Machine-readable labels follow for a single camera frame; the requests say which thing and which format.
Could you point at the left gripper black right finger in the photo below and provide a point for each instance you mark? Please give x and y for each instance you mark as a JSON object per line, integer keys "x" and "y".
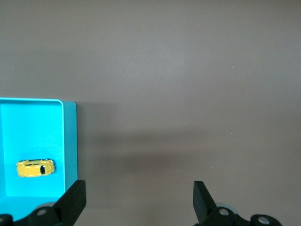
{"x": 203, "y": 202}

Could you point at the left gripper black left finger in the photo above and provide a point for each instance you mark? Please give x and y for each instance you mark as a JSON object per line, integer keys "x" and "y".
{"x": 70, "y": 202}

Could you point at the yellow toy beetle car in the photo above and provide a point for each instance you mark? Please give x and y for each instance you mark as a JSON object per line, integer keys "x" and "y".
{"x": 30, "y": 170}

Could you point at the turquoise plastic bin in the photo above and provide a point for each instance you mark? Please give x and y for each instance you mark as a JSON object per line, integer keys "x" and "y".
{"x": 33, "y": 131}

